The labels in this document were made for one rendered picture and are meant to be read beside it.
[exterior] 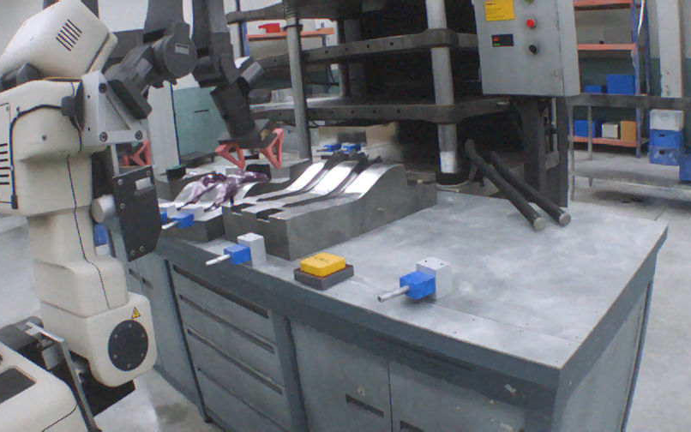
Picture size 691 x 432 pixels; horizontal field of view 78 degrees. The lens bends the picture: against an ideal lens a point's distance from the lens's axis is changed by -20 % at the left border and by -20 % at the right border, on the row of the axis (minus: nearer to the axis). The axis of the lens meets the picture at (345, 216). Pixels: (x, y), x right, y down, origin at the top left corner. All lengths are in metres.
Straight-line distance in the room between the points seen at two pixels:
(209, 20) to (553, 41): 1.01
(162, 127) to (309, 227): 4.54
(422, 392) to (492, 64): 1.10
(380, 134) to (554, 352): 1.47
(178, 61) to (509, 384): 0.73
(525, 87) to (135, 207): 1.18
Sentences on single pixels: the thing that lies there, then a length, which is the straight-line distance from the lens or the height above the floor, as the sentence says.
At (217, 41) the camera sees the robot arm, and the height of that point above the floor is 1.26.
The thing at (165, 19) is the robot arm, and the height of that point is 1.30.
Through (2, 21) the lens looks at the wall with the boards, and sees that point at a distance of 8.41.
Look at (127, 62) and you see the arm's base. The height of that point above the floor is 1.24.
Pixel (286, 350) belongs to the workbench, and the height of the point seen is 0.58.
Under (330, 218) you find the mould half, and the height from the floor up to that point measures 0.86.
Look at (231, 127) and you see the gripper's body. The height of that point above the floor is 1.09.
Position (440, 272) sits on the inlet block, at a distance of 0.84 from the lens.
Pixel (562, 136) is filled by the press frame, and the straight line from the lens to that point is 2.40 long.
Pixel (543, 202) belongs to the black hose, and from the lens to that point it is 1.27.
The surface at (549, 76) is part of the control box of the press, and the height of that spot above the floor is 1.13.
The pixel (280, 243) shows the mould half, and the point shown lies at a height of 0.84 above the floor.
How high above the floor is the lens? 1.16
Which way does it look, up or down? 15 degrees down
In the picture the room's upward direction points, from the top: 6 degrees counter-clockwise
